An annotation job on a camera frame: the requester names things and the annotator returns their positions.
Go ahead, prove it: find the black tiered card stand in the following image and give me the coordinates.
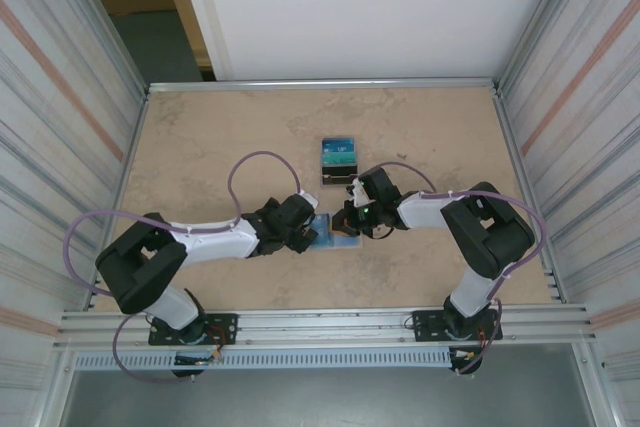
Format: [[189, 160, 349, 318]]
[[319, 135, 363, 190]]

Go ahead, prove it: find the blue plastic card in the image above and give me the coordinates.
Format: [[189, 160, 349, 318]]
[[321, 136, 358, 164]]

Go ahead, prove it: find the small green circuit board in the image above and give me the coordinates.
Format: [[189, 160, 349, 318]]
[[173, 351, 225, 366]]

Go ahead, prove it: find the tan wooden door edge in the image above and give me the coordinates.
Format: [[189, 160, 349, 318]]
[[160, 0, 217, 82]]

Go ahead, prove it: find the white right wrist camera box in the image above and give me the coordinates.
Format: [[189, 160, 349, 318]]
[[346, 185, 370, 208]]

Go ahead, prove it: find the wide aluminium mounting rail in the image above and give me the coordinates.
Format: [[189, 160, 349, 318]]
[[53, 307, 599, 351]]

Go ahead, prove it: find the slotted grey cable duct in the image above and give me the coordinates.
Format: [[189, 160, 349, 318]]
[[73, 349, 454, 372]]

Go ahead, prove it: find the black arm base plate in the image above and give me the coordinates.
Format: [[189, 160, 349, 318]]
[[148, 313, 239, 347], [410, 310, 503, 343]]

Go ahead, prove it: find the aluminium table edge rail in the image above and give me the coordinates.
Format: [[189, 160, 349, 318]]
[[146, 77, 503, 95], [88, 89, 151, 312], [492, 89, 564, 304]]

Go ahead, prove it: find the translucent corrugated enclosure panel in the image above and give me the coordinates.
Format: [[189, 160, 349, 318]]
[[0, 0, 149, 398], [499, 0, 640, 388]]

